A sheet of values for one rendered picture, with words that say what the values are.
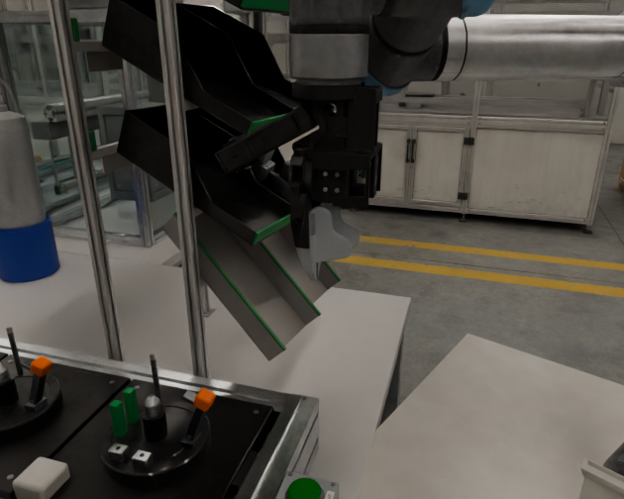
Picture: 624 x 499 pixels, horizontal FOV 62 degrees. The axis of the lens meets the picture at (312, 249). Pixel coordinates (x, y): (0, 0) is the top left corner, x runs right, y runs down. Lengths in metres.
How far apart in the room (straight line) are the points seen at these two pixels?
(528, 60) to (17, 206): 1.27
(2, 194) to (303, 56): 1.16
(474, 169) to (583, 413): 3.70
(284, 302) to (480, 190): 3.84
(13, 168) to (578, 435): 1.39
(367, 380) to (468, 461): 0.25
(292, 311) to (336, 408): 0.19
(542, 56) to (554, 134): 3.92
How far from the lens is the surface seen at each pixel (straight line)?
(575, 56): 0.73
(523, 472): 0.92
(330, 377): 1.05
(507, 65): 0.69
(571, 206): 4.76
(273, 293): 0.94
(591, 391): 1.14
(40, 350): 1.06
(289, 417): 0.80
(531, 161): 4.64
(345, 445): 0.90
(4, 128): 1.52
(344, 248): 0.54
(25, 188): 1.55
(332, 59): 0.49
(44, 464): 0.76
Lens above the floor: 1.47
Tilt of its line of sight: 22 degrees down
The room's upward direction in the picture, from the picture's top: straight up
